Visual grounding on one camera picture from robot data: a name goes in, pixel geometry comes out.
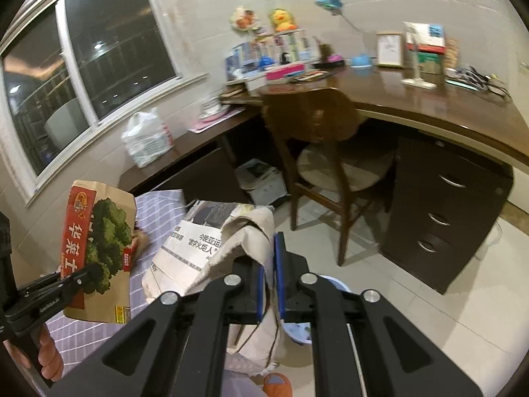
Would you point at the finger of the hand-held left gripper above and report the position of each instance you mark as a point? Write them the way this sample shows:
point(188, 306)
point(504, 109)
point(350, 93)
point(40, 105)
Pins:
point(62, 291)

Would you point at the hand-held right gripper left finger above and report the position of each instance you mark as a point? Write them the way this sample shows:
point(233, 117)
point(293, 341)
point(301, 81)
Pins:
point(259, 293)

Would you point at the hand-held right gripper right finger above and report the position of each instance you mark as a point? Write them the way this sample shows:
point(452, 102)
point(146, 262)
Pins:
point(280, 273)

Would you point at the beige canvas tote bag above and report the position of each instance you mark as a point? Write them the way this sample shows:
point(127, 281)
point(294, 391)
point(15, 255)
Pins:
point(248, 231)

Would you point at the light blue plastic bin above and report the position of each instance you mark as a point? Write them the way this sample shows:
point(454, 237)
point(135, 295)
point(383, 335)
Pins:
point(297, 333)

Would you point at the brown red printed paper bag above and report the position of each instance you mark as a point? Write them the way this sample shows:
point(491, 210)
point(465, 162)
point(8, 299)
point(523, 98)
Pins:
point(107, 223)

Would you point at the newspaper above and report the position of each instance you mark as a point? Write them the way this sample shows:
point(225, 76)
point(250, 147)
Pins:
point(186, 248)

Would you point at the person's left hand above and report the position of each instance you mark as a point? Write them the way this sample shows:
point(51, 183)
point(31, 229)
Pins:
point(50, 359)

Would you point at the orange slipper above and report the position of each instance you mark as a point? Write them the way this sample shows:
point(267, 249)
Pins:
point(277, 386)

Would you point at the white lined small bin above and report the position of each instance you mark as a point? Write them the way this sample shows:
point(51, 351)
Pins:
point(260, 178)

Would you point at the purple white-grid bedsheet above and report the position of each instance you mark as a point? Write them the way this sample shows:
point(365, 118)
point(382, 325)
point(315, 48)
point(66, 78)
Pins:
point(157, 211)

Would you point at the dark three-drawer cabinet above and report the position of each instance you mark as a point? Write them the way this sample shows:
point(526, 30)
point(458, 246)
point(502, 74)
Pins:
point(434, 215)

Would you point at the pink papers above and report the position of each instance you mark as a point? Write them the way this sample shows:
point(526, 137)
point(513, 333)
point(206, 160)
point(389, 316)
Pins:
point(215, 122)

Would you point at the brown wooden chair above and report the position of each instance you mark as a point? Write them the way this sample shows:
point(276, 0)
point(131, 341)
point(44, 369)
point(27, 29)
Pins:
point(314, 111)

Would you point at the white plastic bag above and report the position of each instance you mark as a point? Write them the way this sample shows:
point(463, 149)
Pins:
point(144, 140)

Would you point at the pink box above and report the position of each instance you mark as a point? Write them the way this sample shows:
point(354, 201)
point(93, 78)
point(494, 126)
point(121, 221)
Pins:
point(283, 75)

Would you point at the dark wooden corner desk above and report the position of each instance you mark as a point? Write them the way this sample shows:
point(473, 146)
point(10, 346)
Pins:
point(392, 87)

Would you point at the blue desk lamp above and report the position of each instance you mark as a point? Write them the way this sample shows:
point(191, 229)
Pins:
point(361, 62)

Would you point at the row of books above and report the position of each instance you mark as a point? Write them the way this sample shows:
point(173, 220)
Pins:
point(285, 45)

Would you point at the white-framed window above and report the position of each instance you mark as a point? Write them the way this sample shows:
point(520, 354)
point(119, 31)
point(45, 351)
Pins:
point(115, 49)

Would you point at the white desk stand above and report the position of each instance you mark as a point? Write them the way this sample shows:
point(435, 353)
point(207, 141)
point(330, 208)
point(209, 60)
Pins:
point(419, 82)

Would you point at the yellow duck toy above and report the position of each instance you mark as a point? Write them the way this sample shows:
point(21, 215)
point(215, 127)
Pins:
point(283, 20)

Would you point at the round printed hand fan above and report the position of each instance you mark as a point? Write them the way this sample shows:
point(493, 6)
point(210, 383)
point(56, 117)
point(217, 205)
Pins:
point(244, 18)

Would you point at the stack of boxes and books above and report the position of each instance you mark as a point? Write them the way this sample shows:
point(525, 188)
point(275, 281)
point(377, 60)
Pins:
point(425, 37)

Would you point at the wooden photo frame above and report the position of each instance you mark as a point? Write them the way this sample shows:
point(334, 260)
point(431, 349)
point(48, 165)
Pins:
point(389, 49)

